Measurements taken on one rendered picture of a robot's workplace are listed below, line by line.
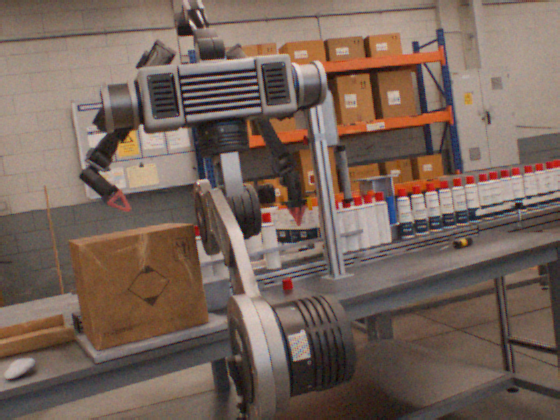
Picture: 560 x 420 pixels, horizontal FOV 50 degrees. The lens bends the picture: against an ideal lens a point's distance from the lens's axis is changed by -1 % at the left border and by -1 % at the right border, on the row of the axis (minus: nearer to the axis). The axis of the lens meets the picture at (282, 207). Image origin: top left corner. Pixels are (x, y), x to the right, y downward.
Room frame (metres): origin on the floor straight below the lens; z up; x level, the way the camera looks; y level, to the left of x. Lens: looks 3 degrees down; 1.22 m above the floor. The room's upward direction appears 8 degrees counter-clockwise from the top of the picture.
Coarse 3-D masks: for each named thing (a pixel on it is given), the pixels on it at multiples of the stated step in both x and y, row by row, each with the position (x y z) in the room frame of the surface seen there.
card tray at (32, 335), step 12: (24, 324) 1.88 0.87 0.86; (36, 324) 1.89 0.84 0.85; (48, 324) 1.91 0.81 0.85; (60, 324) 1.93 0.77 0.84; (0, 336) 1.84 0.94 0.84; (12, 336) 1.86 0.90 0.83; (24, 336) 1.83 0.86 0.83; (36, 336) 1.66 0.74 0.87; (48, 336) 1.67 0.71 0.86; (60, 336) 1.68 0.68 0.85; (72, 336) 1.70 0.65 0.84; (0, 348) 1.61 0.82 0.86; (12, 348) 1.63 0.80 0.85; (24, 348) 1.64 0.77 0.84; (36, 348) 1.65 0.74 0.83
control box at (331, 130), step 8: (328, 96) 2.08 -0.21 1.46; (328, 104) 2.08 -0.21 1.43; (328, 112) 2.08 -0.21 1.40; (328, 120) 2.08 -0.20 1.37; (328, 128) 2.08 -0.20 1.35; (336, 128) 2.13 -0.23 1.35; (328, 136) 2.08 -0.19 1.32; (336, 136) 2.08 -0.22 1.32; (328, 144) 2.08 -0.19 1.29; (336, 144) 2.08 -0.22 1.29
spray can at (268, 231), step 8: (264, 216) 2.13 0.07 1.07; (264, 224) 2.13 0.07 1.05; (272, 224) 2.13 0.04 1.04; (264, 232) 2.13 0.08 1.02; (272, 232) 2.12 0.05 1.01; (264, 240) 2.13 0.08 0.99; (272, 240) 2.12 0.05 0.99; (264, 248) 2.14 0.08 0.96; (272, 256) 2.12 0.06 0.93; (272, 264) 2.12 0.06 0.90; (280, 264) 2.14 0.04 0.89
